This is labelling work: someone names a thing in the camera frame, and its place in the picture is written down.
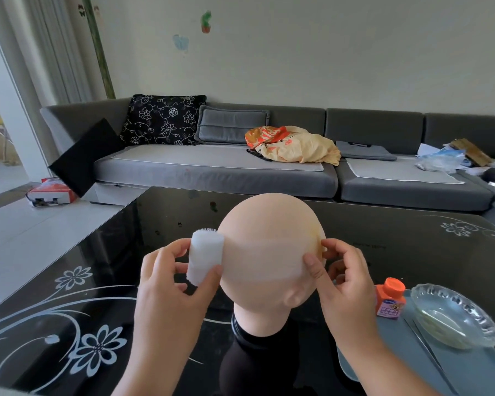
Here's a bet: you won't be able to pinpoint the person's left hand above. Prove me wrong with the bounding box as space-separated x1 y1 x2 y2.
137 238 224 331

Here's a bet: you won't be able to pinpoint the person's right hand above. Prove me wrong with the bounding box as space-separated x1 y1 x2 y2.
303 238 379 341

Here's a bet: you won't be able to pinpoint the white gauze bandage roll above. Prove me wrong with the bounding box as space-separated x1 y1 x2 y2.
188 229 326 288

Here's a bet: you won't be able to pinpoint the person's left forearm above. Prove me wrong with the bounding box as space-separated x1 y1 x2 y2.
111 321 215 396

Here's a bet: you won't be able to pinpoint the person's right forearm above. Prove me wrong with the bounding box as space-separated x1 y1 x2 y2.
333 328 440 396

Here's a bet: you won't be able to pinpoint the bald mannequin head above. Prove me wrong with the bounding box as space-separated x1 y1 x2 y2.
216 193 327 339

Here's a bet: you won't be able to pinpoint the orange cap small bottle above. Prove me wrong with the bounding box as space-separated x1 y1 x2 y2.
375 277 407 320

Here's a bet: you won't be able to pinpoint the black mannequin base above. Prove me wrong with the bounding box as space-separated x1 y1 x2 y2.
218 311 357 396

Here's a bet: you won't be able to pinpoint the grey sectional sofa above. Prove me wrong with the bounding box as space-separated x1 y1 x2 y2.
40 96 495 237

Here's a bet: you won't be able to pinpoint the long light grey seat mat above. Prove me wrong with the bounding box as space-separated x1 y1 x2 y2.
110 144 326 173

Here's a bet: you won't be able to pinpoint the orange yellow printed blanket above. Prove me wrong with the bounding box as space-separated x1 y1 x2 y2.
244 125 342 167

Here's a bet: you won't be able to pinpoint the short light grey seat mat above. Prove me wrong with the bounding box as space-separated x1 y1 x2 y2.
346 156 466 185

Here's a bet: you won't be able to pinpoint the flat grey seat pad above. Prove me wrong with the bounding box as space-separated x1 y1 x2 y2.
335 140 398 162

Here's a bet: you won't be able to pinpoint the metal tweezers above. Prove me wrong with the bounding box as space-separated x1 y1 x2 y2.
403 317 459 396

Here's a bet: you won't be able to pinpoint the clear glass dish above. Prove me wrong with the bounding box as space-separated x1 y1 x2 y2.
410 283 495 350

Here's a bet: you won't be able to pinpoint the grey quilted cushion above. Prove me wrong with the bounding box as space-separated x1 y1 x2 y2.
193 105 271 146

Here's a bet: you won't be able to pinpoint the white papers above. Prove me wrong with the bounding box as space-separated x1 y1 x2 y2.
416 143 448 158

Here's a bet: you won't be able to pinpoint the clear plastic bag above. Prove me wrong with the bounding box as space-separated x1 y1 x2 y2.
415 148 468 175

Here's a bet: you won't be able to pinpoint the black floral pillow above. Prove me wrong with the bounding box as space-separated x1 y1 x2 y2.
119 94 208 146

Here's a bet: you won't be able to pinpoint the plain black cushion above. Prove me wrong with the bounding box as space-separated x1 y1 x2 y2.
48 118 127 199

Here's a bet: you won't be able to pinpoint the red and white box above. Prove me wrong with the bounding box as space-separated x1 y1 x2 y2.
26 177 78 208

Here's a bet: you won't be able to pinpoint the grey-blue table mat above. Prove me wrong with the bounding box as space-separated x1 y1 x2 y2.
337 284 495 396

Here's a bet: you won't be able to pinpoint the brown cardboard piece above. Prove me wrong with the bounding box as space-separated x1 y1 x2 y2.
449 138 494 168

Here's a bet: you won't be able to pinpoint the sheer white curtain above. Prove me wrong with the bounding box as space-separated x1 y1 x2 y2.
20 0 94 108

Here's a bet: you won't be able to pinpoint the green bamboo wall sticker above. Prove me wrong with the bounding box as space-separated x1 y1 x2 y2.
78 0 116 100

